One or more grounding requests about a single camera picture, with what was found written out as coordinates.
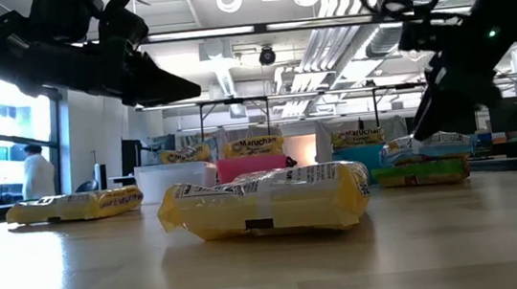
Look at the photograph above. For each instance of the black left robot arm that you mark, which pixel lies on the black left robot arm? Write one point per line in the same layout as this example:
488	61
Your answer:
13	55

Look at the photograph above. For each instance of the lime green Maruchan noodle packet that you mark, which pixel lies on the lime green Maruchan noodle packet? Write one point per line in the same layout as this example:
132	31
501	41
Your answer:
359	138
420	174

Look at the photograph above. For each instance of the black workstation frame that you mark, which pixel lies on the black workstation frame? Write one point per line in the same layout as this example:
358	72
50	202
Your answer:
234	101

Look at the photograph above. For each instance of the teal plastic bin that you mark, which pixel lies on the teal plastic bin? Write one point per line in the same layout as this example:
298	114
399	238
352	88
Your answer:
356	154

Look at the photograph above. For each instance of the black computer tower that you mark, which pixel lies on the black computer tower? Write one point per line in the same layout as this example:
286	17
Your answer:
130	153

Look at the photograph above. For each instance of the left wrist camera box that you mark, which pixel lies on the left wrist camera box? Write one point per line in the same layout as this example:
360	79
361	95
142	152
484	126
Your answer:
123	24

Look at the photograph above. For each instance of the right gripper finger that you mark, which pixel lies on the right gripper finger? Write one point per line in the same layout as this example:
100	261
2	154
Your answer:
456	104

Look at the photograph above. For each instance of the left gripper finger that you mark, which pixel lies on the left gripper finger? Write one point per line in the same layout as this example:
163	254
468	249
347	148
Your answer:
161	87

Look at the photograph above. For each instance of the person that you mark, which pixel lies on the person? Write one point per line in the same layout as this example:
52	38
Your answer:
38	177

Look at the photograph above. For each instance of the silver ventilation duct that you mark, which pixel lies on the silver ventilation duct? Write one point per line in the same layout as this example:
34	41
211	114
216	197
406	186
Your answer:
373	43

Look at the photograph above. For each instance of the clear plastic bin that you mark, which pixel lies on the clear plastic bin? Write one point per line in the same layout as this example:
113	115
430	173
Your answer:
171	182

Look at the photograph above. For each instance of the red plastic bin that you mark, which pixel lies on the red plastic bin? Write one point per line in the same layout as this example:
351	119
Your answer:
251	167

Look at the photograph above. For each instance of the dark office chair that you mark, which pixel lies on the dark office chair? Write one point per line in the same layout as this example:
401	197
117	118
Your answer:
87	186

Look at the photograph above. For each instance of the large window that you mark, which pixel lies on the large window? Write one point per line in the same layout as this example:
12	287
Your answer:
8	142

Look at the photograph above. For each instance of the yellow Maruchan noodle packet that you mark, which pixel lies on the yellow Maruchan noodle packet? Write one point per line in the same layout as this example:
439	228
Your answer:
265	206
254	147
72	207

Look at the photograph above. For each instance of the black track spotlight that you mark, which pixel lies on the black track spotlight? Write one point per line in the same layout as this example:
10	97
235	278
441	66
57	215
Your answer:
267	55

